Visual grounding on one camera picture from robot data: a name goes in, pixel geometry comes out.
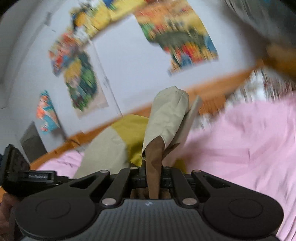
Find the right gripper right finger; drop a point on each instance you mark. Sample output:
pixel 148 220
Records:
pixel 175 181

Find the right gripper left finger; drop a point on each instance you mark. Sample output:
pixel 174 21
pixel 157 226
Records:
pixel 120 188

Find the beige and yellow jacket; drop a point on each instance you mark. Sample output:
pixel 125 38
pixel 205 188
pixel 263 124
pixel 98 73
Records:
pixel 152 141

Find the plastic bag of clothes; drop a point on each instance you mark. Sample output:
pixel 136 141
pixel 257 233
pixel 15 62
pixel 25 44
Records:
pixel 274 20

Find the pink bed sheet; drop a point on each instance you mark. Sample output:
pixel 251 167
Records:
pixel 250 144

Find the floral patterned pillow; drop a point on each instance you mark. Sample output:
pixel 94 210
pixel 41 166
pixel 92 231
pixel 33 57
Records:
pixel 263 84

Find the orange blue wall poster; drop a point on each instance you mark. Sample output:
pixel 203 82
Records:
pixel 46 112

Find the wooden bed frame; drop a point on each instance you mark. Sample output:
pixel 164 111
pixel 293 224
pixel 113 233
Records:
pixel 66 164

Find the green floral wall poster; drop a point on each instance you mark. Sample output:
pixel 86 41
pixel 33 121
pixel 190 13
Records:
pixel 83 86

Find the colourful floral wall poster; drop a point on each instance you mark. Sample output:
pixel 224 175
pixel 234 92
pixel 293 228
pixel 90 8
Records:
pixel 179 31

